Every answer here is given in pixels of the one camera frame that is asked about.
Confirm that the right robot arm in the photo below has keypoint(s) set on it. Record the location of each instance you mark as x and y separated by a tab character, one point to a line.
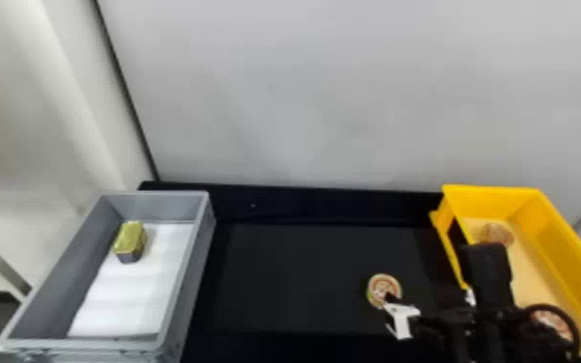
495	344

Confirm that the yellow box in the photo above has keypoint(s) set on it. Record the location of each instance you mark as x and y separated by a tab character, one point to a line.
559	253

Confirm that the grey crate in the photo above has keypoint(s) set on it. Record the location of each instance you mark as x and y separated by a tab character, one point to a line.
57	284

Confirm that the white foam pad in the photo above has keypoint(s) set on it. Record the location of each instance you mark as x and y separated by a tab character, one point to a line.
133	294

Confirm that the yellow rectangular tin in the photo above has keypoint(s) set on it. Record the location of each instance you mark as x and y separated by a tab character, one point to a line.
129	240

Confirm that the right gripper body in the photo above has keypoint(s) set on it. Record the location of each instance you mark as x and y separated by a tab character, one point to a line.
442	332

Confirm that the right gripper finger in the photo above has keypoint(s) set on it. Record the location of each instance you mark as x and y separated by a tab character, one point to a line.
402	318

